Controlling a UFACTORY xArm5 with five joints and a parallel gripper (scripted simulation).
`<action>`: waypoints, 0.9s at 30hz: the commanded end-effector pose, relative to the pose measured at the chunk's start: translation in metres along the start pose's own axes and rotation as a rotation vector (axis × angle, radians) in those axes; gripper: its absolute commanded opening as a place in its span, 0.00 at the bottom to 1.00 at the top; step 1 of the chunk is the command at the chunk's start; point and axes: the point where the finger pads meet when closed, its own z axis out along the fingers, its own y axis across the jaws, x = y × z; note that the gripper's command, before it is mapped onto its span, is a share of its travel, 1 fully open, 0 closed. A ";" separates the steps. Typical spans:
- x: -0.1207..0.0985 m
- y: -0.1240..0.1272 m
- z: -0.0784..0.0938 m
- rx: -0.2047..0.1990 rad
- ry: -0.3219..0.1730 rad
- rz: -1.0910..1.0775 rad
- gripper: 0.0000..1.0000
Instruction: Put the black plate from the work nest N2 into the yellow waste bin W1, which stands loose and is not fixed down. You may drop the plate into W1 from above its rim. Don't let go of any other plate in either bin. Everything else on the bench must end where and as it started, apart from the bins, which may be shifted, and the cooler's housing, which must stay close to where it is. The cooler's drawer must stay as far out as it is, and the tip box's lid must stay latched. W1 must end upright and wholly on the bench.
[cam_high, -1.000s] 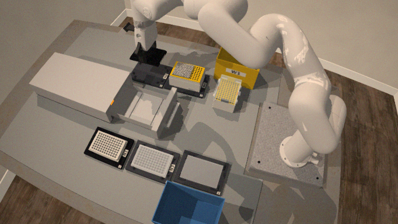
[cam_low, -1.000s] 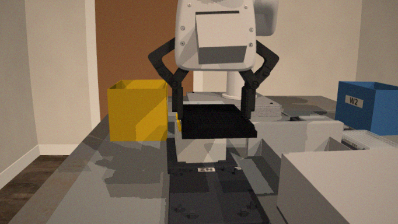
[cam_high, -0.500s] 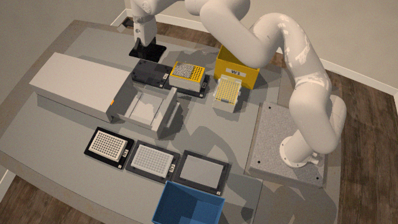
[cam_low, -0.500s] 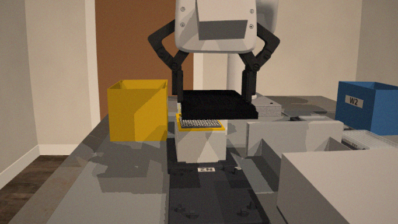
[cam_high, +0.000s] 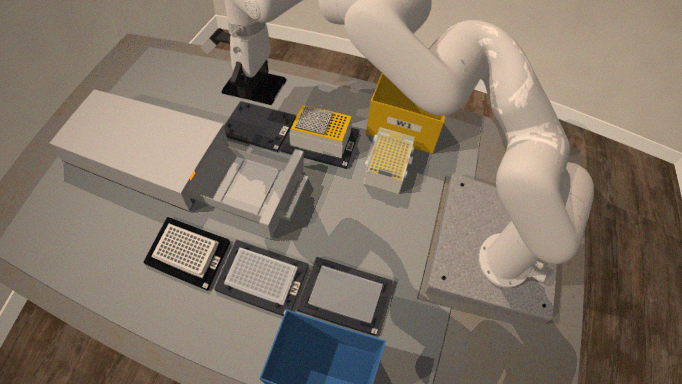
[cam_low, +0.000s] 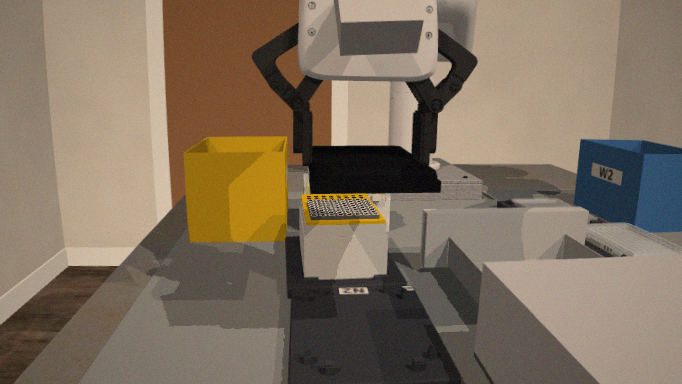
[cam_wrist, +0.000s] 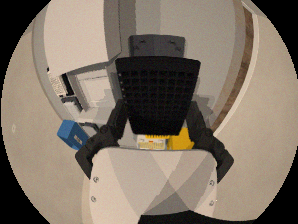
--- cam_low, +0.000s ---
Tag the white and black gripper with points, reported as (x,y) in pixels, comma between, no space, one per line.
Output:
(319,59)

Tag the blue open-top bin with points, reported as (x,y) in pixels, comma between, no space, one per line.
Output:
(633,181)

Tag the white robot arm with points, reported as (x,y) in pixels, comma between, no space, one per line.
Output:
(368,27)

